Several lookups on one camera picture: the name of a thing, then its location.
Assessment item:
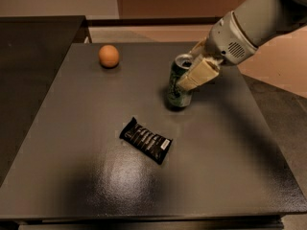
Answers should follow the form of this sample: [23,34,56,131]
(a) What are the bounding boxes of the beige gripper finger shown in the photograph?
[189,38,206,58]
[177,55,222,91]

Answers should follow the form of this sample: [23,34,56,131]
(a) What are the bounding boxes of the green soda can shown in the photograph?
[167,54,192,108]

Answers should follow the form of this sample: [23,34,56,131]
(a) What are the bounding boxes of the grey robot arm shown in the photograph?
[177,0,307,91]

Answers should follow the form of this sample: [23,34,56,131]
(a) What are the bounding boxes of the black rxbar chocolate wrapper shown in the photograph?
[119,117,173,165]

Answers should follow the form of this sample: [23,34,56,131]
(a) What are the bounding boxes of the orange fruit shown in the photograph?
[98,45,119,68]

